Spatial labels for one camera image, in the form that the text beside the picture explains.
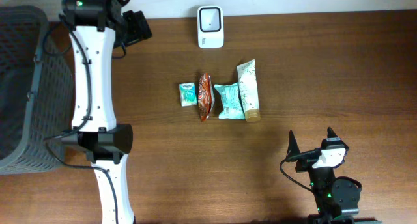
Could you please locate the small teal tissue pack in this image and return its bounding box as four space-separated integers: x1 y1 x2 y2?
179 83 197 107

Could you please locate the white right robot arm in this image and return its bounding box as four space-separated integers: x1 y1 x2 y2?
279 127 380 224

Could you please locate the white tube with gold cap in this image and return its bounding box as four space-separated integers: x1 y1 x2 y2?
237 59 261 122

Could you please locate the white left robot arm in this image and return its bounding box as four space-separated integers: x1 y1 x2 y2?
60 0 152 223

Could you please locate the teal snack packet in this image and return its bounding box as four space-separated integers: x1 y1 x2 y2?
214 83 245 120

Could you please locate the grey plastic mesh basket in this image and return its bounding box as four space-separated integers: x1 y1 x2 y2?
1 6 74 175

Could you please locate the red snack packet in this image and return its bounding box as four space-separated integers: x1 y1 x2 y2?
197 73 215 122

